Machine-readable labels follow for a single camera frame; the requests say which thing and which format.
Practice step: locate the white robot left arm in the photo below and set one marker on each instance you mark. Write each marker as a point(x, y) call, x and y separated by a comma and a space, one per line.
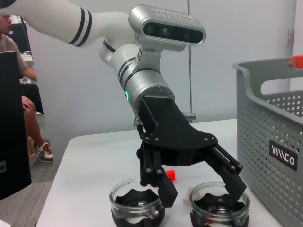
point(71, 21)

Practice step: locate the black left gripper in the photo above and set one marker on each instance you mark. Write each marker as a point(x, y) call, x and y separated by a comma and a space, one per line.
point(170, 132)

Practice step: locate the black monitor back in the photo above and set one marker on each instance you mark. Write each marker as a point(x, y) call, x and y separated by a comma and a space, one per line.
point(11, 118)

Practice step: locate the glass teacup black sleeve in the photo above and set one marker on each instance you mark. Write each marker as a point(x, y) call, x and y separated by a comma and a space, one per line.
point(213, 210)
point(132, 208)

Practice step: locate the metal door hinge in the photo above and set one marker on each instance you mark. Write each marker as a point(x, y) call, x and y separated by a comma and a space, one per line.
point(291, 37)

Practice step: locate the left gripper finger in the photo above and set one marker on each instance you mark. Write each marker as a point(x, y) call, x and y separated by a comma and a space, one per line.
point(233, 179)

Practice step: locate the beige plastic stool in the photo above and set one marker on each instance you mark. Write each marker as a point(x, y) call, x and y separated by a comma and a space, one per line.
point(30, 147)

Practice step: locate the left gripper silver connector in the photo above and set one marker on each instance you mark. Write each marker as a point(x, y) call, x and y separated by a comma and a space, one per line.
point(190, 116)

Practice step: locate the seated person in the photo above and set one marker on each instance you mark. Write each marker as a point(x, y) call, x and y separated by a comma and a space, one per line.
point(10, 45)

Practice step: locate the grey perforated storage bin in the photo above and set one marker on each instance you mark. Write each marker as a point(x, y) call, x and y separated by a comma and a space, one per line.
point(255, 132)

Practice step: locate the tiny red cube brick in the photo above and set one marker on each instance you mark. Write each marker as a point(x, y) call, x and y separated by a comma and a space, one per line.
point(171, 175)

